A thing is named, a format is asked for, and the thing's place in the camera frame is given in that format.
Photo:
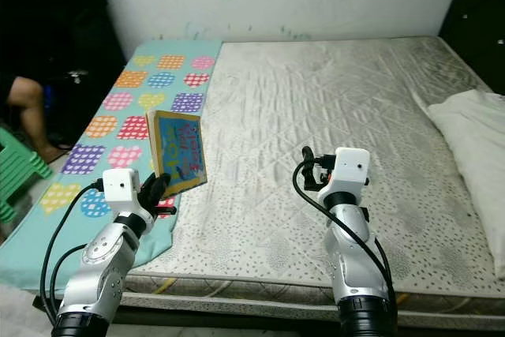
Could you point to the white pillow with black print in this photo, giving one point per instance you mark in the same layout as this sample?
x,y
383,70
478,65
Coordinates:
x,y
473,147

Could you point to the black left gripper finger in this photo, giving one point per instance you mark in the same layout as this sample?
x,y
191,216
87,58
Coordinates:
x,y
162,187
147,189

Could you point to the black bed frame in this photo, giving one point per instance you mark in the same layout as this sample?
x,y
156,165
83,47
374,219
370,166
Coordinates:
x,y
245,320

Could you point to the black hanging garments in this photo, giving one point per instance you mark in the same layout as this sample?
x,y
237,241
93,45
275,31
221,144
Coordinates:
x,y
63,13

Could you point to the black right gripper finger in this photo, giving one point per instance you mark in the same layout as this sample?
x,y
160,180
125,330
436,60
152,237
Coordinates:
x,y
308,166

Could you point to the teal mat with coloured shapes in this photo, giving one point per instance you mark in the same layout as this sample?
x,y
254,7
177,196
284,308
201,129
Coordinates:
x,y
39,250

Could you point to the black handbag with silver buckle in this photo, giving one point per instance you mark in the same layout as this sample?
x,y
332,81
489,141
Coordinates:
x,y
87,104

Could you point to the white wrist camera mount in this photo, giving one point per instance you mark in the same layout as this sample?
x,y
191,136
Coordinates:
x,y
351,167
121,189

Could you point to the green plastic stool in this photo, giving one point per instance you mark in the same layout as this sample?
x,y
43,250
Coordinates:
x,y
20,175

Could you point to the adult in black shorts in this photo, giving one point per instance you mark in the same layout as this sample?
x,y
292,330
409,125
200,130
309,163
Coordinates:
x,y
35,104

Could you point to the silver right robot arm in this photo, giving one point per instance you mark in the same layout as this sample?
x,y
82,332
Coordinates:
x,y
351,250

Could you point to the colourful children's book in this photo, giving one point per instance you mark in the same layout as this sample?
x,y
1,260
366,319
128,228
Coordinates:
x,y
183,151

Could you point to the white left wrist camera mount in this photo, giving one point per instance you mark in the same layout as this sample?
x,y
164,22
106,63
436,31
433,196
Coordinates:
x,y
121,189

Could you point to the black tufted headboard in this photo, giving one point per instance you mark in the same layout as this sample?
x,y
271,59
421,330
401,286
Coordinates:
x,y
477,13

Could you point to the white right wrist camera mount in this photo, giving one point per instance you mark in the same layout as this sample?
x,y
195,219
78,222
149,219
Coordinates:
x,y
351,167

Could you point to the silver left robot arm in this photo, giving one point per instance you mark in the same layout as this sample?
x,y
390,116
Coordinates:
x,y
99,266

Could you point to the white quilted mattress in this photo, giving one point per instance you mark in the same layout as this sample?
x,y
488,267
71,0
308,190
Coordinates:
x,y
300,116

